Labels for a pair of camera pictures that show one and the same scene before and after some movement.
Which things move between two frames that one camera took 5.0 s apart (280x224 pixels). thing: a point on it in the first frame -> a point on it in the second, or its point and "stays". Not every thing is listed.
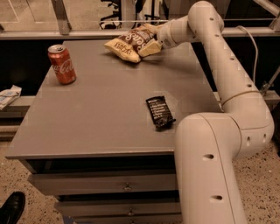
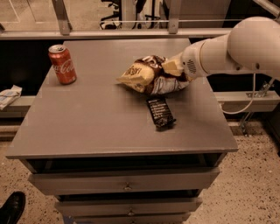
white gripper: [165, 35] -> [189, 63]
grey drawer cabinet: [104, 146] stays
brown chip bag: [127, 44] -> [148, 76]
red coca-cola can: [62, 64] stays
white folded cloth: [7, 96] stays
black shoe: [13, 207] stays
